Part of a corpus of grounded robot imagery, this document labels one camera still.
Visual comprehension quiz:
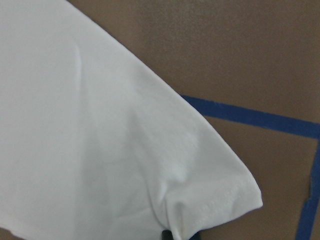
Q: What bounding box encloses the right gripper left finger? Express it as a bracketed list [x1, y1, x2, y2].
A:
[161, 230, 173, 240]

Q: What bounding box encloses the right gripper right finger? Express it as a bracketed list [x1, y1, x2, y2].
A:
[192, 233, 201, 240]

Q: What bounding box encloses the white long-sleeve printed t-shirt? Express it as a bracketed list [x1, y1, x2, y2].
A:
[0, 0, 263, 240]

